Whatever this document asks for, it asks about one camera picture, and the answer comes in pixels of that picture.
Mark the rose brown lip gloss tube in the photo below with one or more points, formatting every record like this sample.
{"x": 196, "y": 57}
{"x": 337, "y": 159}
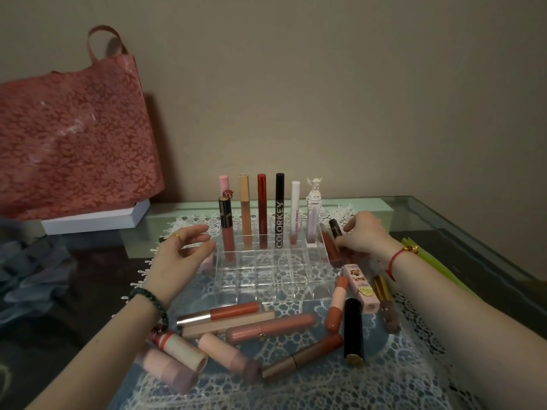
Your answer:
{"x": 307, "y": 356}

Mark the black lip gloss cartoon topper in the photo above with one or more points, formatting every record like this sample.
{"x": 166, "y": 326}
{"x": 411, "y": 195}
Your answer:
{"x": 226, "y": 217}

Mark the person's left hand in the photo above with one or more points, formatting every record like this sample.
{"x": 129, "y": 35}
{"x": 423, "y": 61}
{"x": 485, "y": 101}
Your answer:
{"x": 171, "y": 264}

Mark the salmon pink lip gloss tube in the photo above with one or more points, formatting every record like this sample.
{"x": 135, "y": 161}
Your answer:
{"x": 273, "y": 328}

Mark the black capped lip gloss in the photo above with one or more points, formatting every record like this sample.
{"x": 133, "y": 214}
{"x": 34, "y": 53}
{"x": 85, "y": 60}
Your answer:
{"x": 335, "y": 228}

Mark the white ornate figurine lip gloss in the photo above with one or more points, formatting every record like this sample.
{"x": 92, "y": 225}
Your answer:
{"x": 314, "y": 217}

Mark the blue white lace table cloth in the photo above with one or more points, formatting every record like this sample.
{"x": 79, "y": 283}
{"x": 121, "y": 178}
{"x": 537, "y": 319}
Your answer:
{"x": 384, "y": 380}

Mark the person's left fingers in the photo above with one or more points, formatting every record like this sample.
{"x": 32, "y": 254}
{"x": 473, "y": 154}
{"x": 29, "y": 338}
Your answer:
{"x": 194, "y": 241}

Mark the person's right hand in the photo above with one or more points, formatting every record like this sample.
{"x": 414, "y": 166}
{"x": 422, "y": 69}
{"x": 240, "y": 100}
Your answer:
{"x": 371, "y": 239}

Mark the white capped coral lip gloss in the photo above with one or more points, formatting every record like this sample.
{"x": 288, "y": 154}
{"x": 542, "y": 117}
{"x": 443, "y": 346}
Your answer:
{"x": 336, "y": 307}

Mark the dark red lip gloss tube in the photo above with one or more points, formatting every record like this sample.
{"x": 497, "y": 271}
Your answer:
{"x": 262, "y": 204}

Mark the white flat box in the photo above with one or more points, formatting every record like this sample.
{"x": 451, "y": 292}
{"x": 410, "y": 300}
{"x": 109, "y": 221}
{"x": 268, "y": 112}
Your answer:
{"x": 94, "y": 219}

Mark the silver capped coral lip gloss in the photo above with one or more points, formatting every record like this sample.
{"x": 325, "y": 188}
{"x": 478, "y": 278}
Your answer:
{"x": 222, "y": 312}

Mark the pink cartoon print lipstick box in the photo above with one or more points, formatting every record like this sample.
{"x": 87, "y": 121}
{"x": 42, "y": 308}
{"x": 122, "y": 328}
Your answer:
{"x": 361, "y": 288}

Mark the gold capped brown lip gloss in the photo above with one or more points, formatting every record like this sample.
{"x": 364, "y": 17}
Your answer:
{"x": 386, "y": 307}

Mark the person's right forearm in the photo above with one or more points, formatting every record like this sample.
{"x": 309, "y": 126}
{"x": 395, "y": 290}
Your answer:
{"x": 461, "y": 320}

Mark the person's left forearm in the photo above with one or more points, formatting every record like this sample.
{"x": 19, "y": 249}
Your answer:
{"x": 98, "y": 354}

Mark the clear acrylic lipstick organizer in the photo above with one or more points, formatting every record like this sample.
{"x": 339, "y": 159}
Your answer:
{"x": 273, "y": 277}

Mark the grey blue crumpled cloth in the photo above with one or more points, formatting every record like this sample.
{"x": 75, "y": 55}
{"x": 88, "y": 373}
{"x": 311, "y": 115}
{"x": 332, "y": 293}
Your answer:
{"x": 30, "y": 281}

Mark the brown red lip gloss tube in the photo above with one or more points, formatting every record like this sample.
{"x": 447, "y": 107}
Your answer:
{"x": 331, "y": 251}

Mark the small pale pink tube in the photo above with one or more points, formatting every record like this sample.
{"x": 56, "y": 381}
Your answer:
{"x": 207, "y": 263}

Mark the cream tube red stripes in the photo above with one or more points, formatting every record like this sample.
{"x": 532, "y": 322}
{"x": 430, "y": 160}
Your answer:
{"x": 179, "y": 348}

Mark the black lipstick gold base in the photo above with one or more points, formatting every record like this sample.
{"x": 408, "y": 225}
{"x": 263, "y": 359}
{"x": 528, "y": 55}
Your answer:
{"x": 354, "y": 333}

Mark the black tube white lettering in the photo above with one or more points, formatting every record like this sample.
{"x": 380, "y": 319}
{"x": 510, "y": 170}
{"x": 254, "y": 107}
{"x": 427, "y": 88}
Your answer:
{"x": 280, "y": 209}

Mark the white capped pink lip gloss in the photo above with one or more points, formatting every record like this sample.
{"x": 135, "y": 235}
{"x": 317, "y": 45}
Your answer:
{"x": 295, "y": 209}

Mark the mauve pink lipstick tube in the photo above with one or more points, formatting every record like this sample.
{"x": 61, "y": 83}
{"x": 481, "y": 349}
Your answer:
{"x": 164, "y": 371}

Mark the person's right fingers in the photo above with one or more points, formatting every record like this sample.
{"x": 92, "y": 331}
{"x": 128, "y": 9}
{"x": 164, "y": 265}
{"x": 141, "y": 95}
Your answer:
{"x": 354, "y": 221}

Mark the pale pink lipstick tube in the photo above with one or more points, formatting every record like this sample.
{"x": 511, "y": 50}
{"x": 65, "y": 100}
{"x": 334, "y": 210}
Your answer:
{"x": 226, "y": 356}

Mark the yellow green plastic strips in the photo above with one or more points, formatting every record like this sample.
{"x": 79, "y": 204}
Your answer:
{"x": 436, "y": 264}

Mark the pink floral tote bag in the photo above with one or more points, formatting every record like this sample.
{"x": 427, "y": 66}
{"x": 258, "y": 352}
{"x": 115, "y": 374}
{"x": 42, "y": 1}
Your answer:
{"x": 72, "y": 140}

